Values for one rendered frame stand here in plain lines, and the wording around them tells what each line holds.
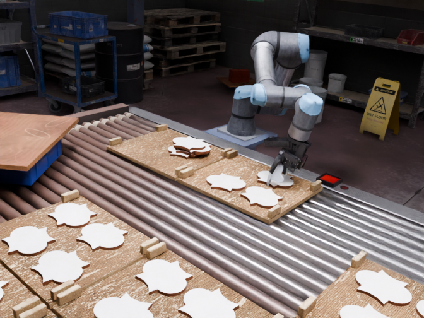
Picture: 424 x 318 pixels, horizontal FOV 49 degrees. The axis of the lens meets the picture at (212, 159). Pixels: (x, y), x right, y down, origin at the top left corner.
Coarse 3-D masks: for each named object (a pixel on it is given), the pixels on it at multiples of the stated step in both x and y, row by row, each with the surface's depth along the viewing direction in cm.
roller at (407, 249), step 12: (108, 120) 231; (132, 132) 218; (300, 204) 163; (324, 216) 157; (336, 216) 156; (348, 228) 152; (360, 228) 150; (384, 240) 145; (396, 240) 144; (408, 252) 140; (420, 252) 139
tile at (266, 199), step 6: (246, 192) 162; (252, 192) 162; (258, 192) 163; (264, 192) 163; (270, 192) 163; (246, 198) 160; (252, 198) 159; (258, 198) 159; (264, 198) 159; (270, 198) 159; (276, 198) 160; (282, 198) 160; (252, 204) 156; (258, 204) 156; (264, 204) 155; (270, 204) 155; (276, 204) 156
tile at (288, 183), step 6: (258, 174) 176; (264, 174) 177; (282, 174) 178; (258, 180) 172; (264, 180) 172; (288, 180) 173; (270, 186) 170; (276, 186) 169; (282, 186) 169; (288, 186) 169
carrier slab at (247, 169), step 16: (224, 160) 190; (240, 160) 191; (192, 176) 174; (208, 176) 175; (240, 176) 177; (256, 176) 178; (208, 192) 163; (224, 192) 164; (240, 192) 164; (288, 192) 167; (304, 192) 167; (240, 208) 155; (256, 208) 155; (288, 208) 156
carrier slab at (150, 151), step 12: (156, 132) 215; (168, 132) 216; (120, 144) 199; (132, 144) 200; (144, 144) 200; (156, 144) 201; (168, 144) 202; (132, 156) 188; (144, 156) 189; (156, 156) 189; (168, 156) 190; (204, 156) 192; (216, 156) 193; (156, 168) 179; (168, 168) 179
